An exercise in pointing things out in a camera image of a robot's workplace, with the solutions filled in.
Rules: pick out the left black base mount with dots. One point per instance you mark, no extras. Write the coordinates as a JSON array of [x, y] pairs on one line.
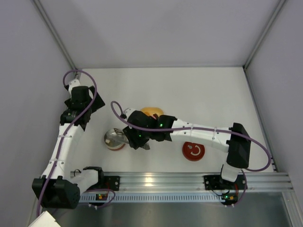
[[112, 182]]

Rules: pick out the slotted cable duct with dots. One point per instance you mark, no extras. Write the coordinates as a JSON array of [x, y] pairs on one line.
[[153, 197]]

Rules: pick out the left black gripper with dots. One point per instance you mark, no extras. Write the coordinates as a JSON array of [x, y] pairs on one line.
[[96, 104]]

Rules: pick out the steel round lunch box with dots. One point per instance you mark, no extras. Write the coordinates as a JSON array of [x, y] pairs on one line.
[[117, 139]]

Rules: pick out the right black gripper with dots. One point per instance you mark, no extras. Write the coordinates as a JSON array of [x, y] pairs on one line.
[[133, 139]]

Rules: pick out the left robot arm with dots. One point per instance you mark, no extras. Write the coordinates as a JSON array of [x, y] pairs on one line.
[[55, 188]]

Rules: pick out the red round lid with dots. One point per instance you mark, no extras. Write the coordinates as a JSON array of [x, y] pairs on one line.
[[192, 151]]

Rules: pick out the white box corner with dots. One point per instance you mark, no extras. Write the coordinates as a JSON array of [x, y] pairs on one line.
[[45, 220]]

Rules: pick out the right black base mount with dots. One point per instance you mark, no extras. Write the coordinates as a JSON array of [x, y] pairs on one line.
[[215, 182]]

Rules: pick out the aluminium mounting rail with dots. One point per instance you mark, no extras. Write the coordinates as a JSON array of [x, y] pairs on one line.
[[194, 182]]

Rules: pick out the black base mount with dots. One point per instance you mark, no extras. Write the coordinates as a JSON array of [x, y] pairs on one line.
[[215, 182], [112, 182]]

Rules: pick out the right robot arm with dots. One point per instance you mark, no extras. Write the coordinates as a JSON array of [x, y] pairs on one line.
[[233, 141]]

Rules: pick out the metal serving tongs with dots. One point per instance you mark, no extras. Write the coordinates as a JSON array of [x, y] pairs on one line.
[[138, 144]]

